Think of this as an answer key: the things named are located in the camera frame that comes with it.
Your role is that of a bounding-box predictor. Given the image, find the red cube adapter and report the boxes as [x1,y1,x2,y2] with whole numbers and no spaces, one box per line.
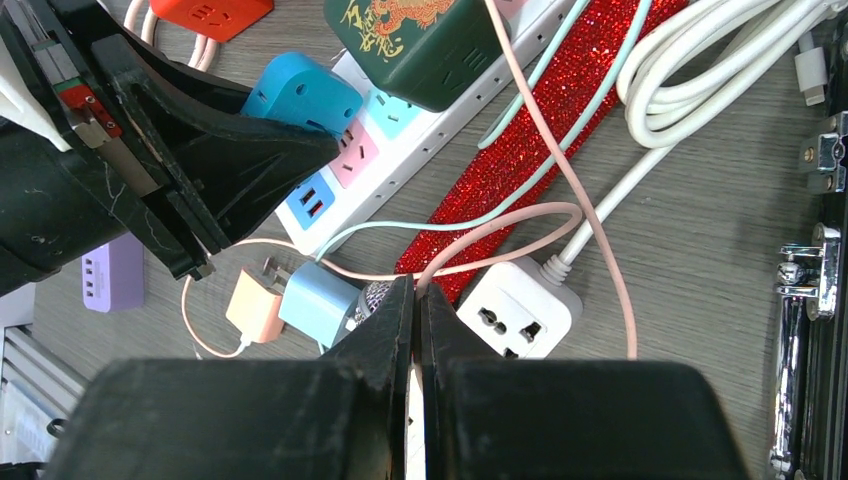
[150,0,274,43]

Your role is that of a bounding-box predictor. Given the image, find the purple power strip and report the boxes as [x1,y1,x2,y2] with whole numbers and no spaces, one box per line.
[81,233,145,313]

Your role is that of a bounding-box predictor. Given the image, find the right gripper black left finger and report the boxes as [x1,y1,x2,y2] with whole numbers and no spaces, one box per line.
[45,277,415,479]

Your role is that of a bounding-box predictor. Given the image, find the white bundled cord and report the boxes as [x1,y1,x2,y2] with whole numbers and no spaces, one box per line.
[539,0,848,286]

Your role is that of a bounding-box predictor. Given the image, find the red glitter microphone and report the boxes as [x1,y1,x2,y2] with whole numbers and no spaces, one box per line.
[354,0,690,333]

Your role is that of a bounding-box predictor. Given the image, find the pink charger plug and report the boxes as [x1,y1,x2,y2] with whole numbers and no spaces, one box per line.
[180,238,299,360]

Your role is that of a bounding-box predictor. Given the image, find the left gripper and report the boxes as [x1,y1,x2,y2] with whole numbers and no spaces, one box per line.
[1,1,339,294]

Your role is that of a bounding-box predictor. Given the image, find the light blue charger plug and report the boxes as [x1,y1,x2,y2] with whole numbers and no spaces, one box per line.
[260,257,361,349]

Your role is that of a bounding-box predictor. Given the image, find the black poker chip case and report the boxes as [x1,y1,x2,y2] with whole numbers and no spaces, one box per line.
[766,18,847,479]

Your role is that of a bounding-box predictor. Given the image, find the small white power strip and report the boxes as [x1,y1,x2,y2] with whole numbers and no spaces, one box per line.
[457,257,583,359]

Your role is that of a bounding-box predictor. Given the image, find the blue plug adapter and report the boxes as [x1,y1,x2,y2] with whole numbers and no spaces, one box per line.
[241,52,363,138]

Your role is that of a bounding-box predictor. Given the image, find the dark green cube adapter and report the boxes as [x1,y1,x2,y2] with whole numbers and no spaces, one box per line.
[323,0,502,112]

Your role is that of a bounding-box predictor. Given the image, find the white multicolour power strip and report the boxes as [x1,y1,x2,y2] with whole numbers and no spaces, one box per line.
[274,0,578,257]

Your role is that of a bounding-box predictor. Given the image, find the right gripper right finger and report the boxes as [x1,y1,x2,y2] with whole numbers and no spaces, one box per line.
[419,285,748,479]

